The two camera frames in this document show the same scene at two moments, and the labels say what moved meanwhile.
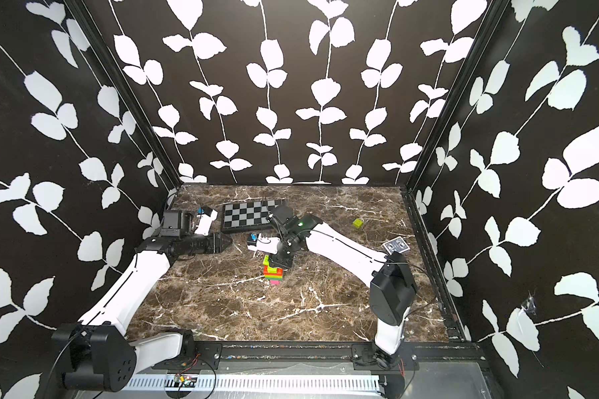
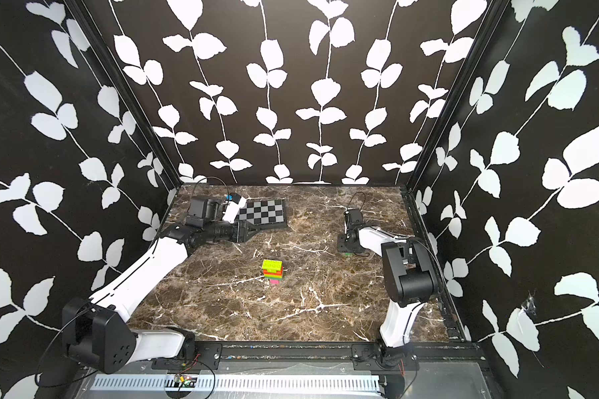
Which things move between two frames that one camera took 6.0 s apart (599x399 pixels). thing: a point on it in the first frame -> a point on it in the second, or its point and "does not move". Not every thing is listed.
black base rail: (419, 357) does not move
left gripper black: (216, 239) -> (240, 228)
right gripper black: (276, 259) -> (341, 243)
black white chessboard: (248, 214) does not move
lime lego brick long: (266, 263) does not move
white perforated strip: (295, 384) does not move
